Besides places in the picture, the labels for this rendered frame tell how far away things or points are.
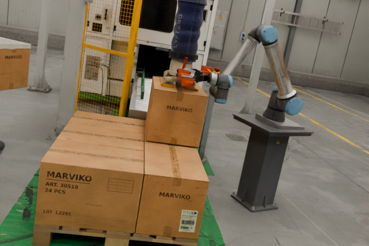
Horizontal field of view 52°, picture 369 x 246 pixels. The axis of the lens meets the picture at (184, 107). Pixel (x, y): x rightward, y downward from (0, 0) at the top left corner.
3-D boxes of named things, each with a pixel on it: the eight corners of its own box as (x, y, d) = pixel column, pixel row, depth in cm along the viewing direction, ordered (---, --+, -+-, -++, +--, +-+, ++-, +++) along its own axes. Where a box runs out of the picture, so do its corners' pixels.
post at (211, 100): (196, 158, 428) (213, 70, 406) (202, 158, 429) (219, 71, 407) (197, 160, 422) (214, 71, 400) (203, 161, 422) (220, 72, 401)
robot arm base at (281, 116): (275, 115, 338) (278, 105, 335) (289, 123, 321) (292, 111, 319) (258, 113, 329) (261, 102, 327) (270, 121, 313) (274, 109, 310)
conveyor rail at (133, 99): (133, 84, 574) (135, 72, 570) (136, 85, 575) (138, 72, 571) (126, 129, 351) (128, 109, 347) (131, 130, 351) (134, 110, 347)
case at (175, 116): (146, 119, 341) (152, 76, 333) (189, 125, 347) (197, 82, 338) (146, 140, 283) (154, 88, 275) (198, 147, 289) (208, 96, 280)
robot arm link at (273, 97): (280, 106, 332) (285, 87, 328) (290, 112, 316) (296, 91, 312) (264, 103, 328) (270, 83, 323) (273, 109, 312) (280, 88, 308)
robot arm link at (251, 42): (255, 20, 297) (204, 90, 304) (262, 21, 286) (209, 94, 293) (266, 28, 302) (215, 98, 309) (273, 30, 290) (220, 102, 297)
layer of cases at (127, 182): (71, 153, 342) (76, 110, 334) (180, 166, 356) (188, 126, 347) (34, 223, 227) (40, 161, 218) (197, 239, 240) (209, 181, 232)
